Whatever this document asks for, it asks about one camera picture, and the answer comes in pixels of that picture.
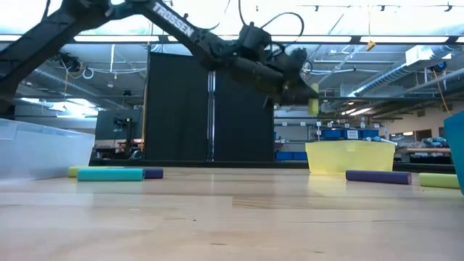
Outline metal partition pole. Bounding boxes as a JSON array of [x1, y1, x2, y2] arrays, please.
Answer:
[[206, 70, 217, 162]]

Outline hanging black cable reel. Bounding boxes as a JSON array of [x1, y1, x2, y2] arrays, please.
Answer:
[[289, 46, 313, 75], [57, 50, 83, 73]]

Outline purple foam block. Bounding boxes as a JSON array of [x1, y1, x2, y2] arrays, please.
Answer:
[[144, 167, 165, 180], [345, 170, 413, 186]]

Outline yellow plastic bin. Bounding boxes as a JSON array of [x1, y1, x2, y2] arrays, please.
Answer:
[[304, 140, 397, 176]]

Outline teal foam block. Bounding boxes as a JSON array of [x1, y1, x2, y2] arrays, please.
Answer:
[[76, 168, 146, 183]]

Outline black table frame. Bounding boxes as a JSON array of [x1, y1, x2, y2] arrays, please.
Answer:
[[88, 159, 456, 174]]

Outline blue plastic bin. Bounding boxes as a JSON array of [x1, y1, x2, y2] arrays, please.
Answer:
[[443, 110, 464, 196]]

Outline blue floor crates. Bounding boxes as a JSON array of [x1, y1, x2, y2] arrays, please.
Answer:
[[274, 151, 309, 162]]

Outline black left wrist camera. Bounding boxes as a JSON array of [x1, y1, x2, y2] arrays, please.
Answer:
[[237, 22, 273, 54]]

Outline black partition panel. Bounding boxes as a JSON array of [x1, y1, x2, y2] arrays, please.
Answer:
[[144, 51, 211, 162], [213, 68, 275, 162]]

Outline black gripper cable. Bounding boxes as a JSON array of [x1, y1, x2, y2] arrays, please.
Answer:
[[237, 0, 306, 38]]

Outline silver ventilation duct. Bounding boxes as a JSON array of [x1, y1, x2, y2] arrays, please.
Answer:
[[340, 45, 454, 98]]

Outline clear plastic bin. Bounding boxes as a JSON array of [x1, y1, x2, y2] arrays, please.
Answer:
[[0, 118, 96, 182]]

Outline yellow hanging cord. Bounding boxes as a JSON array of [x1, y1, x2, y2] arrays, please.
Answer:
[[431, 68, 452, 117]]

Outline blue storage bins row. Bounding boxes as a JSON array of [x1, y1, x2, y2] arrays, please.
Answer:
[[320, 128, 381, 141]]

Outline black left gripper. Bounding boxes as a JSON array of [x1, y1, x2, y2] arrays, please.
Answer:
[[220, 43, 320, 107]]

